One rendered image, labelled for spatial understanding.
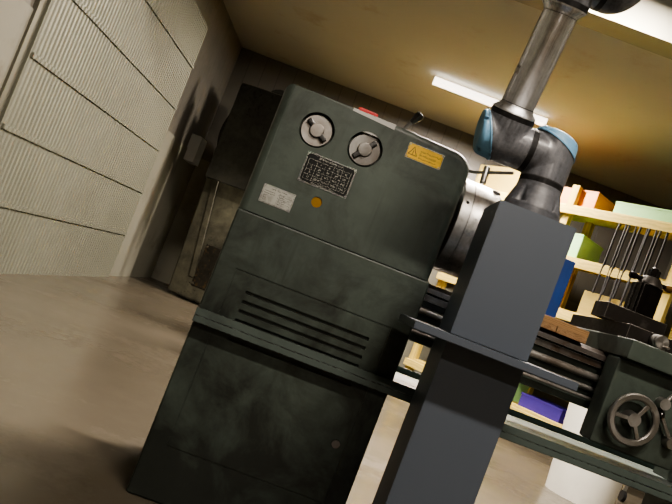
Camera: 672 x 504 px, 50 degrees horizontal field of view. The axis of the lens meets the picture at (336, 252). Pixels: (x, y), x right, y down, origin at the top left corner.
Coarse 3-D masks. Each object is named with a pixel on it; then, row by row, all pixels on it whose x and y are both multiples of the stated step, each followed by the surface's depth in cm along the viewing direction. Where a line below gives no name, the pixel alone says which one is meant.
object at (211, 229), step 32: (256, 96) 755; (224, 128) 758; (256, 128) 750; (224, 160) 753; (256, 160) 746; (224, 192) 779; (192, 224) 782; (224, 224) 775; (192, 256) 778; (192, 288) 773
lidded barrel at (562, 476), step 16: (576, 416) 470; (576, 432) 466; (560, 464) 470; (560, 480) 467; (576, 480) 459; (592, 480) 456; (608, 480) 456; (576, 496) 458; (592, 496) 456; (608, 496) 458
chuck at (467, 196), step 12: (468, 180) 229; (468, 192) 223; (468, 204) 220; (456, 216) 220; (468, 216) 219; (456, 228) 219; (444, 240) 224; (456, 240) 220; (444, 252) 223; (444, 264) 227
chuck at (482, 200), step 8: (480, 184) 230; (480, 192) 225; (488, 192) 226; (496, 192) 230; (480, 200) 222; (488, 200) 223; (496, 200) 224; (472, 208) 220; (480, 208) 221; (472, 216) 220; (480, 216) 220; (472, 224) 219; (464, 232) 219; (472, 232) 219; (464, 240) 220; (456, 248) 221; (464, 248) 221; (456, 256) 223; (464, 256) 222; (448, 264) 226; (456, 264) 225; (448, 272) 231; (456, 272) 229
